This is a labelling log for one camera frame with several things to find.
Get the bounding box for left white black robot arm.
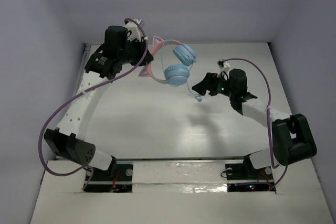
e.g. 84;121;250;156
38;19;153;179

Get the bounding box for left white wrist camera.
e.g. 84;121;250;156
124;18;145;41

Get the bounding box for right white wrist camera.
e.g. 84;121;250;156
217;59;232;77

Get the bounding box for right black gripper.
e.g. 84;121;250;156
192;72;236;98

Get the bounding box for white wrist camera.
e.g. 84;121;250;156
217;59;232;77
124;18;145;41

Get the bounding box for white foil-covered foam block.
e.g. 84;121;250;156
132;161;227;194

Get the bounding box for aluminium rail front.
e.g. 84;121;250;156
117;156;244;162

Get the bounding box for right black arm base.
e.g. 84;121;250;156
220;154;275;193

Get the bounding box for pink blue cat-ear headphones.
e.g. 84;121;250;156
138;35;197;88

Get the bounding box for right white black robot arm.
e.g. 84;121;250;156
192;69;317;167

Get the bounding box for aluminium rail left edge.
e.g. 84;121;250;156
54;42;91;160

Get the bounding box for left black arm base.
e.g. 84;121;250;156
82;161;133;193

